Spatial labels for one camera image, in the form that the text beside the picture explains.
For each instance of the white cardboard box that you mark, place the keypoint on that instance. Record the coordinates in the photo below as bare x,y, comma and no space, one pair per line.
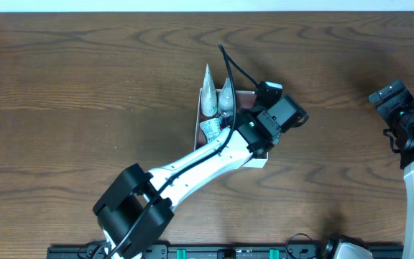
244,99

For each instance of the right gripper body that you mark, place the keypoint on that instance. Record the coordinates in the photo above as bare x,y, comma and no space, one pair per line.
392,106

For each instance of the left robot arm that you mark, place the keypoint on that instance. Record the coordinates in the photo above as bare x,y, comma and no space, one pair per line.
138,206

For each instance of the green white packet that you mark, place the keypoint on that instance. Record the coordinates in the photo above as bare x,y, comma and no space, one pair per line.
211,128

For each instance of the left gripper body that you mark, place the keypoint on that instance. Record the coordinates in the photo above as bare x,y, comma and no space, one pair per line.
226,122

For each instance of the white cream tube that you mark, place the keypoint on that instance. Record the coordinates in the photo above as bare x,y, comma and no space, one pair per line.
209,104

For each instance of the blue pump bottle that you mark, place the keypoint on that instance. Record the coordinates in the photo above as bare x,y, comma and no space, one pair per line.
226,100

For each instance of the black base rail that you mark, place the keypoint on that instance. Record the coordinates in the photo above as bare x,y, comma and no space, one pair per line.
335,247

